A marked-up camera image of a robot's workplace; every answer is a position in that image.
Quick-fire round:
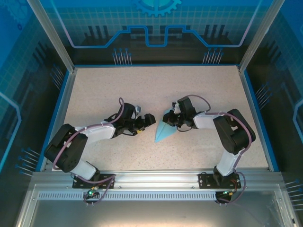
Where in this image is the light blue cloth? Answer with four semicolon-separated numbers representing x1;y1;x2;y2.
155;110;178;143

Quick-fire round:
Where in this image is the grey sheet metal plate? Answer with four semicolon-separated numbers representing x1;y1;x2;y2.
14;184;303;227

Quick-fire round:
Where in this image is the blue printed gear panel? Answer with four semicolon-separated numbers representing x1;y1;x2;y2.
39;0;270;66

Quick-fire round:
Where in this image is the blue printed side panel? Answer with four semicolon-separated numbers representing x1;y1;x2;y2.
245;0;303;180
0;0;71;180

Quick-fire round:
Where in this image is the aluminium cross rail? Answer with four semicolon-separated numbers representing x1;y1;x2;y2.
32;168;284;190

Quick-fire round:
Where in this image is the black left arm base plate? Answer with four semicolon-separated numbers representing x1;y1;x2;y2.
72;173;116;189

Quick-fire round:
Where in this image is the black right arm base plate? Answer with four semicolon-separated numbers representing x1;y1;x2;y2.
198;172;242;189

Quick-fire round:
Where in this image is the slotted grey cable duct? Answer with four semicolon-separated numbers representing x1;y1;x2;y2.
37;192;277;201

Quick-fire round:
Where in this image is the green-lit cable connector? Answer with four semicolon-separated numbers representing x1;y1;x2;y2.
85;186;99;198
221;188;239;197

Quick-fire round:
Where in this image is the aluminium frame post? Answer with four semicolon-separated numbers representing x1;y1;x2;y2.
26;0;78;73
237;0;287;73

